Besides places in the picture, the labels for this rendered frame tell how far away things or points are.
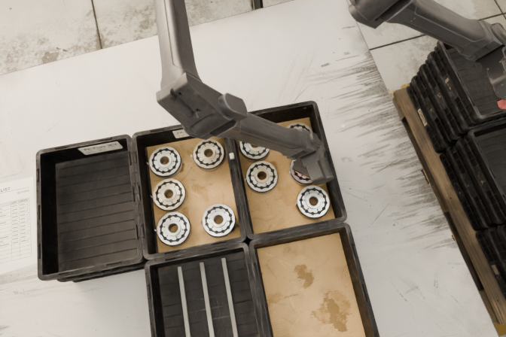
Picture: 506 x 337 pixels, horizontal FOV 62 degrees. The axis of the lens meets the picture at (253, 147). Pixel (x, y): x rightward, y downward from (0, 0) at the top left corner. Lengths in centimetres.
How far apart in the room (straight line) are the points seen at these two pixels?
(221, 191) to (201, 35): 71
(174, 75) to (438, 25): 50
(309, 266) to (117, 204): 64
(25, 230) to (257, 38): 111
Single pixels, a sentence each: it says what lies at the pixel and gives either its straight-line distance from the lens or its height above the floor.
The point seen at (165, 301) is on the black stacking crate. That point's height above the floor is 83.
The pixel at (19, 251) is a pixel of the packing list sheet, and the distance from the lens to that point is 167.
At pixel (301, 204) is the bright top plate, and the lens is 132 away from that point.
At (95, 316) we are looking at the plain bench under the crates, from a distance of 155.
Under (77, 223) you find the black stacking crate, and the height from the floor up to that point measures 83.
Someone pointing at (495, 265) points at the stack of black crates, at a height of 19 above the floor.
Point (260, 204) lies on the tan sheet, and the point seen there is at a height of 83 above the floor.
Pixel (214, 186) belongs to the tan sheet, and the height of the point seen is 83.
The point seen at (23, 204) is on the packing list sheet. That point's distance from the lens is 170.
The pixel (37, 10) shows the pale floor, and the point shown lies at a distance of 306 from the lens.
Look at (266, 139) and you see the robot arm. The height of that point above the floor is 129.
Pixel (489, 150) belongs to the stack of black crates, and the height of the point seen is 38.
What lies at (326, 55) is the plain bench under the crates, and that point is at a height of 70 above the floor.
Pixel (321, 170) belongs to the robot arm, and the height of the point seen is 108.
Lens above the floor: 215
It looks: 70 degrees down
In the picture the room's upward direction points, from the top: 3 degrees counter-clockwise
